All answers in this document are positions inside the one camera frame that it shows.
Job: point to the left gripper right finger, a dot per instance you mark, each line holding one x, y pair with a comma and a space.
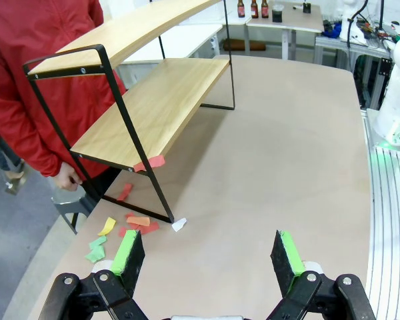
286, 260

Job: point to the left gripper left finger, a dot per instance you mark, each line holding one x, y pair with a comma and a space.
128, 256

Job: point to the red sleeved right forearm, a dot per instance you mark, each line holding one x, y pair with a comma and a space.
36, 146

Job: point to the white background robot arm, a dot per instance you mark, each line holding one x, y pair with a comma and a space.
351, 20

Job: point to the person's right hand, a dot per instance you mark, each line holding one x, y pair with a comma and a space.
66, 178

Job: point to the green paper scrap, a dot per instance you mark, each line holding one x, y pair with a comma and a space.
95, 255
98, 242

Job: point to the yellow paper scrap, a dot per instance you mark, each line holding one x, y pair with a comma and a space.
106, 226

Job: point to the orange paper scrap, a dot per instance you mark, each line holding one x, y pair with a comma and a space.
138, 220

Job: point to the small dark red paper scrap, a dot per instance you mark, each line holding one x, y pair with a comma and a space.
130, 215

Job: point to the white paper scrap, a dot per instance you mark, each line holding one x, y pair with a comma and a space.
179, 225

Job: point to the grey metal stool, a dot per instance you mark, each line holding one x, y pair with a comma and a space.
70, 206

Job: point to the person in red jacket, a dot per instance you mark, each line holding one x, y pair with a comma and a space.
36, 50

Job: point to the white table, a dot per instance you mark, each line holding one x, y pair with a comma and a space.
186, 36

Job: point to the blue plastic object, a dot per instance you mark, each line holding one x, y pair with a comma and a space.
332, 30

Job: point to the dark glass jar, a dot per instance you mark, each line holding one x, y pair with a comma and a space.
277, 15

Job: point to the brown glass bottle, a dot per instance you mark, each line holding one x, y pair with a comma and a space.
254, 9
265, 9
241, 9

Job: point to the small black container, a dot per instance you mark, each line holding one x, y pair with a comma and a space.
306, 8

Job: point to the aluminium slotted base plate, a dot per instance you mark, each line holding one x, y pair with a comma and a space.
393, 233

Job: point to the wooden shelf black metal frame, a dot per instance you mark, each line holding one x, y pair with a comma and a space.
153, 106

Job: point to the aluminium frame workbench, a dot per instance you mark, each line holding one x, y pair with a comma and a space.
353, 50

